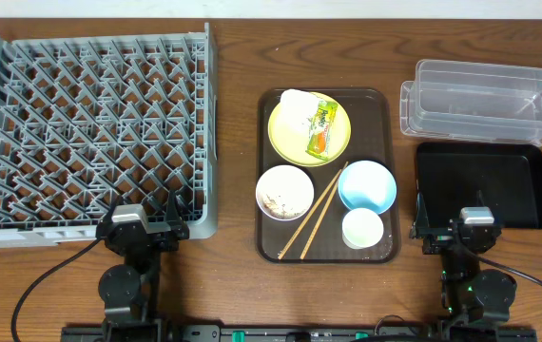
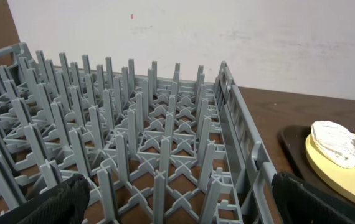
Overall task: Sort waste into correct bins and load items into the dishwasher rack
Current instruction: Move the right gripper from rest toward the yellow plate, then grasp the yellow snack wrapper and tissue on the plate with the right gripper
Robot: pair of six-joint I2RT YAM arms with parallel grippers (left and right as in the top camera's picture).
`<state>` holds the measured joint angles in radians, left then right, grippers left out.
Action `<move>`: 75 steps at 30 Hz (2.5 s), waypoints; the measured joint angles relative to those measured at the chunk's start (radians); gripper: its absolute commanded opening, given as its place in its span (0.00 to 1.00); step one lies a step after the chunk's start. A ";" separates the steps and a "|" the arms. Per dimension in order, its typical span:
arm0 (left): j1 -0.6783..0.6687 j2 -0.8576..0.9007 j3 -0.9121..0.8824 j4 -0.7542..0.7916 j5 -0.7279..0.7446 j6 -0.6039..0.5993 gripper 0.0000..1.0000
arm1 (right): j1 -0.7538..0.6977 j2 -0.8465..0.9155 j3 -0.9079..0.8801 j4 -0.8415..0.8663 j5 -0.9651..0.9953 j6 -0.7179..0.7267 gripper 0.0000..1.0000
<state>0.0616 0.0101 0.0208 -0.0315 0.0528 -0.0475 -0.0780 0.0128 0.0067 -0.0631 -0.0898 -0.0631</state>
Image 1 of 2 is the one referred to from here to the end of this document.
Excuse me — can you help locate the white bowl with food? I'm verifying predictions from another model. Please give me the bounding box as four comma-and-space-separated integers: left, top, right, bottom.
255, 165, 315, 221

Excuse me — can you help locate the green snack wrapper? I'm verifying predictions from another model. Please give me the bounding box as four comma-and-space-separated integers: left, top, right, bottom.
305, 100, 338, 161

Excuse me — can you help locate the white napkin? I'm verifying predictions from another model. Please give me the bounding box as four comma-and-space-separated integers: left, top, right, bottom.
278, 89, 320, 134

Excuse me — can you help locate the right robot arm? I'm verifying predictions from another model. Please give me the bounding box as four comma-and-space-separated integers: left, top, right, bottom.
410, 194, 517, 341

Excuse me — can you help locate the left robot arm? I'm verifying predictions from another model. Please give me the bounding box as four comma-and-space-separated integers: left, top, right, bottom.
96, 193, 189, 342

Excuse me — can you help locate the black waste tray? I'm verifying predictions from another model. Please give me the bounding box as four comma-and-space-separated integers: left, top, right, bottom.
416, 142, 542, 229

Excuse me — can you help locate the grey dishwasher rack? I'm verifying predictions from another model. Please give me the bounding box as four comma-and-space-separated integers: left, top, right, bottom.
0, 28, 218, 248

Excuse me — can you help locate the small white cup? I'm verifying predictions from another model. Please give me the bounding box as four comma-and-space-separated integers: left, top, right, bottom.
341, 208, 384, 250

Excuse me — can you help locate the light blue bowl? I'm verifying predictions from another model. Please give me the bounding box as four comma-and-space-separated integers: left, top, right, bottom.
338, 161, 397, 215

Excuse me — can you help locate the clear plastic bin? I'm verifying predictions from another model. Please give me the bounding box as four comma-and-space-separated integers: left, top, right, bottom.
399, 59, 542, 146

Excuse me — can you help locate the dark brown serving tray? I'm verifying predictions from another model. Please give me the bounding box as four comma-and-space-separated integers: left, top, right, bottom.
256, 88, 400, 264

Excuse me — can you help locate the left wooden chopstick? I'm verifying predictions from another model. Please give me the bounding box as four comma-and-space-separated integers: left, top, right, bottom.
278, 161, 349, 260

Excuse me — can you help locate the wooden chopstick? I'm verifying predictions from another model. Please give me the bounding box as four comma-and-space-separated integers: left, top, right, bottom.
300, 181, 338, 260
278, 161, 349, 260

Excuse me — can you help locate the right wooden chopstick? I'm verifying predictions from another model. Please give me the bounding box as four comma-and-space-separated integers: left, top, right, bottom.
300, 181, 338, 260

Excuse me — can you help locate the yellow round plate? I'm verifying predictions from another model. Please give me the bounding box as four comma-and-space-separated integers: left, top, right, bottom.
267, 91, 351, 167

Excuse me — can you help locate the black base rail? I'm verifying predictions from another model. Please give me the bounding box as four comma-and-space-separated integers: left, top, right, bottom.
60, 323, 538, 342

